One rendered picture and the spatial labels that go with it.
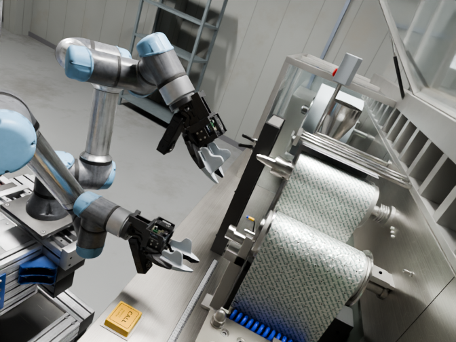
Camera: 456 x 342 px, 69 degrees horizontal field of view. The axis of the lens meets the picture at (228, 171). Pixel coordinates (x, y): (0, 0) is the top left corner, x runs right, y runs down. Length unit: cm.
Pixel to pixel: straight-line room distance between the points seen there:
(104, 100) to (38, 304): 108
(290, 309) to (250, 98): 395
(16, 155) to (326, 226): 81
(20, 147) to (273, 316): 70
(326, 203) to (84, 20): 578
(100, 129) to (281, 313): 85
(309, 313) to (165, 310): 41
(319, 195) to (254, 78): 373
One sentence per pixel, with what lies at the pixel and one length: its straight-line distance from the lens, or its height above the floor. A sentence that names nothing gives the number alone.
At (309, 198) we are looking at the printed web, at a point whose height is 131.
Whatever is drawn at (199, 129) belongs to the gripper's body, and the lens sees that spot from 77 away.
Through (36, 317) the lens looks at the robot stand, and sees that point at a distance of 187.
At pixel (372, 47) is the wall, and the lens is 434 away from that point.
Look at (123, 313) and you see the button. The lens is 99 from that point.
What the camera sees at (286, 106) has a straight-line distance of 174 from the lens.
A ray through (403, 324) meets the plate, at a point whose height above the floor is 128.
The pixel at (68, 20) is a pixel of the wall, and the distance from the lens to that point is 667.
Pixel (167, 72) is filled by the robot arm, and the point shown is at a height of 154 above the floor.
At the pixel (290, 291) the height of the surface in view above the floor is 117.
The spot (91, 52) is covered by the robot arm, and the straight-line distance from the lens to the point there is 84.
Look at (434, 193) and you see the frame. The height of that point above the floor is 148.
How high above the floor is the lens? 171
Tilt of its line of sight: 25 degrees down
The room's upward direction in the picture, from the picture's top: 22 degrees clockwise
